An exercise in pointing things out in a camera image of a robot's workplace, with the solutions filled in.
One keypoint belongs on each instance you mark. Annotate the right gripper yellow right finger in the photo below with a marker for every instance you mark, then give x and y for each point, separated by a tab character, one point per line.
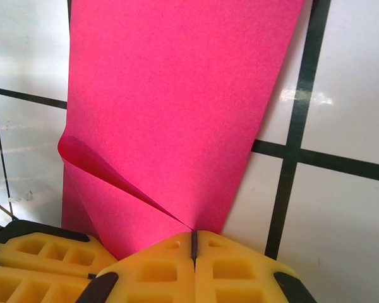
240	274

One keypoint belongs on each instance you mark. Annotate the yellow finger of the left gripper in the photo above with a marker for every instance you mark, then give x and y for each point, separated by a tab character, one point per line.
50	249
34	287

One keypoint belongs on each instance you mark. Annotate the pink square paper sheet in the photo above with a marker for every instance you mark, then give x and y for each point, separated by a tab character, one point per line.
177	110

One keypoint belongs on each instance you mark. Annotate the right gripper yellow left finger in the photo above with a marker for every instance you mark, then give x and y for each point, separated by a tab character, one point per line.
151	274

